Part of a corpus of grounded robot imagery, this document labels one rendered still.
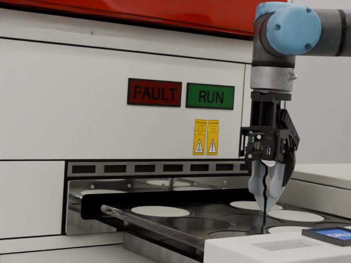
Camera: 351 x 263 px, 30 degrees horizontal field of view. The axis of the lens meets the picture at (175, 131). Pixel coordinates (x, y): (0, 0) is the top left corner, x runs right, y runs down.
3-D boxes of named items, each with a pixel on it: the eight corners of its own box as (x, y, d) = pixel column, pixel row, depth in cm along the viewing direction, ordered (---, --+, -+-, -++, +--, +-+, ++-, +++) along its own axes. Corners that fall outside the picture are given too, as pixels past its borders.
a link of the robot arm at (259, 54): (260, -2, 109) (250, 6, 118) (255, 64, 110) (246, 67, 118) (306, 2, 110) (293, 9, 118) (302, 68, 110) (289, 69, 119)
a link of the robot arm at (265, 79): (258, 68, 120) (302, 70, 116) (257, 93, 120) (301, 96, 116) (245, 65, 113) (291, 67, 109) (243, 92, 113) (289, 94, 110)
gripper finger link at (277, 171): (256, 215, 113) (260, 162, 112) (267, 210, 118) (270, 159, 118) (274, 217, 112) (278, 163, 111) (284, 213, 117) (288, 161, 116)
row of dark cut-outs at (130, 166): (66, 176, 113) (66, 162, 113) (257, 172, 138) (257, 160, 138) (67, 176, 112) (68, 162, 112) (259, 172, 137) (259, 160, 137)
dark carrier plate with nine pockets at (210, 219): (108, 209, 113) (109, 206, 113) (258, 201, 132) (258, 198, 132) (237, 256, 85) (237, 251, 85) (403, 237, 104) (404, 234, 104)
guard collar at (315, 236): (301, 235, 68) (301, 229, 68) (337, 231, 71) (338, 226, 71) (342, 247, 63) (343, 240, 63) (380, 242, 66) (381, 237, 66)
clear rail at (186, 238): (97, 211, 113) (97, 203, 113) (104, 211, 114) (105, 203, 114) (235, 264, 82) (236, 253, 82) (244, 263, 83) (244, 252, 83)
